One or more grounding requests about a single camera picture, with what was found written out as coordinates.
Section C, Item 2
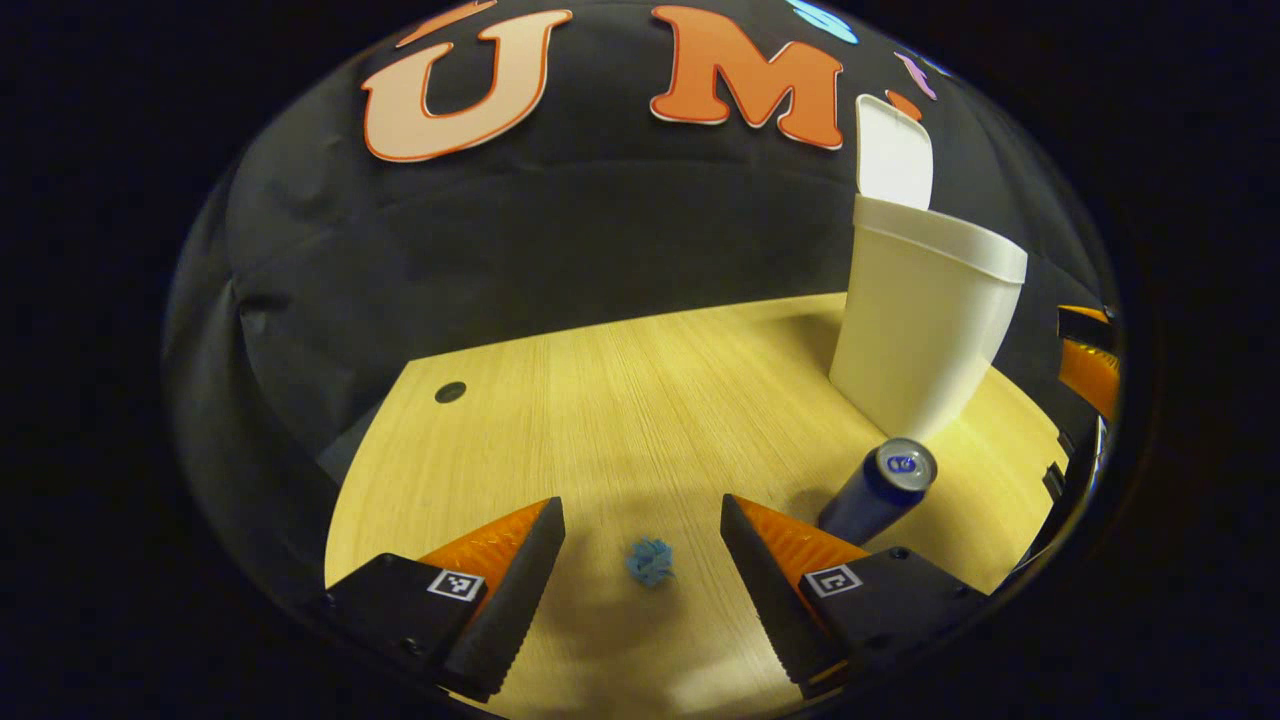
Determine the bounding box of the blue paper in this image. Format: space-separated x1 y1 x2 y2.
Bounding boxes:
626 537 676 588

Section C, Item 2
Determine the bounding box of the black backdrop cloth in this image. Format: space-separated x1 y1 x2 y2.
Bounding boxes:
165 0 1116 601

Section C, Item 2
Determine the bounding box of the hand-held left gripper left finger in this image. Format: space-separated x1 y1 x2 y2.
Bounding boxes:
322 496 568 704

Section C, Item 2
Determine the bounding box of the wooden desktop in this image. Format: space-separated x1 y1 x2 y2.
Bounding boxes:
325 292 1071 720

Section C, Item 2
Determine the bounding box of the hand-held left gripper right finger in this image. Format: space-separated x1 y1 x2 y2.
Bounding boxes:
718 493 991 701

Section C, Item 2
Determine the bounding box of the blue pop can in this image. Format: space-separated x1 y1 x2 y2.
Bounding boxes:
817 437 939 549

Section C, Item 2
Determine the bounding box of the white garbage bin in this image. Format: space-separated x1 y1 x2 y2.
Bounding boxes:
828 93 1029 444

